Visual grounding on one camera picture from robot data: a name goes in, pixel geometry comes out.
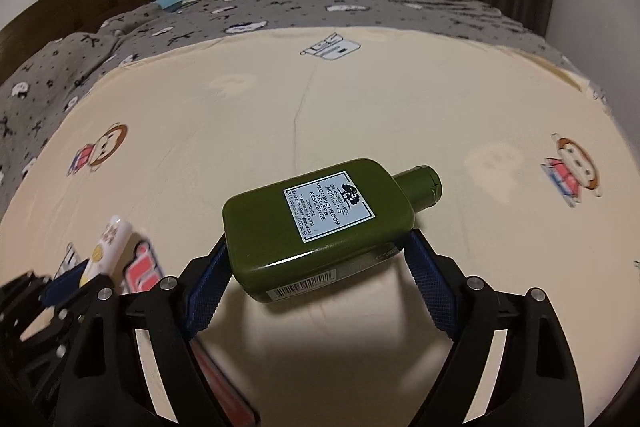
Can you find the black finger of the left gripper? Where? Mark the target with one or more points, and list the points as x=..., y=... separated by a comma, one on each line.
x=31, y=368

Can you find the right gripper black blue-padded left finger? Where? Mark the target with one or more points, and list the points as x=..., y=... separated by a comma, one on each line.
x=136, y=360

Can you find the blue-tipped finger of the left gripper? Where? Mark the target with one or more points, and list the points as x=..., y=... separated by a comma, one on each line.
x=61, y=288

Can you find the small yellow cap bottle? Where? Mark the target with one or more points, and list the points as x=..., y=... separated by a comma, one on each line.
x=104, y=259

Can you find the dark green bottle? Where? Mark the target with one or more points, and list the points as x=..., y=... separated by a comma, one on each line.
x=297, y=235

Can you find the cream cartoon monkey blanket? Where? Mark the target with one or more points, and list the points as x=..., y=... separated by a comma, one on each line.
x=540, y=186

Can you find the grey patterned duvet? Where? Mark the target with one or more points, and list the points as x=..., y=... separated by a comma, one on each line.
x=38, y=96

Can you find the brown wooden headboard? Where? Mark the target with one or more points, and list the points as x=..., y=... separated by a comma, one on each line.
x=48, y=20

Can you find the small blue book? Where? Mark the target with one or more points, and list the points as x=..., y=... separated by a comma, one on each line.
x=170, y=5

